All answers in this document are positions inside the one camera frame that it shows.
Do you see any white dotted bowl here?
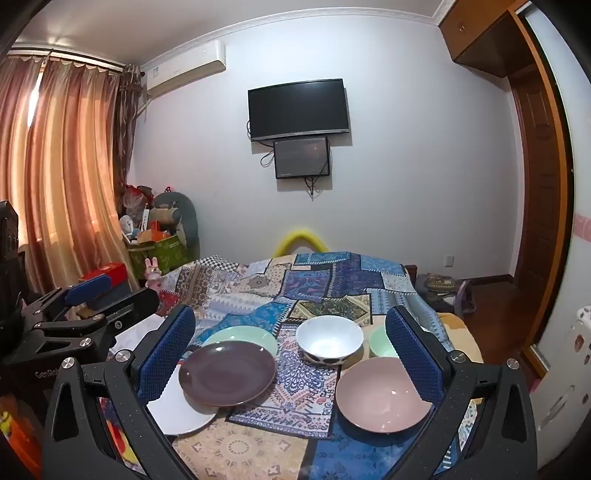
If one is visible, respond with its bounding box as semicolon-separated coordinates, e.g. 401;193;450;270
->
295;315;364;366

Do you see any wooden door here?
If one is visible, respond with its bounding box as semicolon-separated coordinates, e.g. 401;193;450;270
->
508;69;566;365

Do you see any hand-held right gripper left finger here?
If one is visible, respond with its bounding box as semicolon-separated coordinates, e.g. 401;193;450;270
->
41;305;197;480

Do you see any white wardrobe door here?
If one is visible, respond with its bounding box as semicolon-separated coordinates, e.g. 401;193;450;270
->
526;9;591;370

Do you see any yellow foam arc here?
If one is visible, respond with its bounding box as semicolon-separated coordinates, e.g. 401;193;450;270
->
272;229;328;257

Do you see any wooden overhead cabinet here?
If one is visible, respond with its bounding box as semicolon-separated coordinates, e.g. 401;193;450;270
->
438;0;546;79

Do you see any pink bunny toy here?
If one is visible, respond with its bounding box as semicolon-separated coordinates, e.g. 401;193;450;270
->
144;257;163;291

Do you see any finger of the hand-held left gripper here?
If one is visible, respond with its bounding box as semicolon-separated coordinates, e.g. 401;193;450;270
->
28;288;160;365
21;273;114;324

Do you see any green bowl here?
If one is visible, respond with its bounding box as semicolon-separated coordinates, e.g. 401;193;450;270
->
368;324;400;359

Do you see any grey plush toy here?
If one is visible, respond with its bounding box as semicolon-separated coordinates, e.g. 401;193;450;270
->
152;190;200;259

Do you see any patchwork printed blanket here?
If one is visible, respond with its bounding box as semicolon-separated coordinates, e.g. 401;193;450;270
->
99;251;485;480

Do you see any orange yellow toy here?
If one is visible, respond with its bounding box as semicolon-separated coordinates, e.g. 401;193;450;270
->
0;397;42;476

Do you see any white plate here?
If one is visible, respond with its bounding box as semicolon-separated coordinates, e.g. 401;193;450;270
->
147;378;222;437

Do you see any orange curtain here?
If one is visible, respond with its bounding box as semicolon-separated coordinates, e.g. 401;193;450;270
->
0;51;139;296

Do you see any green plate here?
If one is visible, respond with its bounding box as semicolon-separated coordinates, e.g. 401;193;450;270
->
202;325;279;361

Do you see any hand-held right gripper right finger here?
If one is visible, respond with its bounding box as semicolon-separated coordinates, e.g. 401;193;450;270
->
385;305;539;480

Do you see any purple plate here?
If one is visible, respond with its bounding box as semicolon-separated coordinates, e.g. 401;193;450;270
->
178;340;277;408

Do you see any red plastic bag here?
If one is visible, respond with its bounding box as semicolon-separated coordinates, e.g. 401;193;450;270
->
122;184;153;222

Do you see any small black monitor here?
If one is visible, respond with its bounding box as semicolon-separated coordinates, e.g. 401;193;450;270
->
273;137;331;180

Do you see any white air conditioner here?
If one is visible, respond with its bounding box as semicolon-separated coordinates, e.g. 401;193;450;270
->
141;39;228;99

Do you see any brown patterned curtain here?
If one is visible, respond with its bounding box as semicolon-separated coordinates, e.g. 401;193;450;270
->
113;62;151;195

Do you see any white stickered appliance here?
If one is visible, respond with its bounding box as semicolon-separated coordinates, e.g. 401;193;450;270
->
529;305;591;457

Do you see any pink bowl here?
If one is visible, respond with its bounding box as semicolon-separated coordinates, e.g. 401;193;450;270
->
335;357;435;435

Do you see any red box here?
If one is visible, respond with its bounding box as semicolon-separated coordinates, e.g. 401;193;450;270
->
78;261;127;289

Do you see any patterned bag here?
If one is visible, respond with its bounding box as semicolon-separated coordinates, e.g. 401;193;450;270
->
418;272;474;315

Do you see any black television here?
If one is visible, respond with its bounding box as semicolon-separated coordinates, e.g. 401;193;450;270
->
247;78;349;142

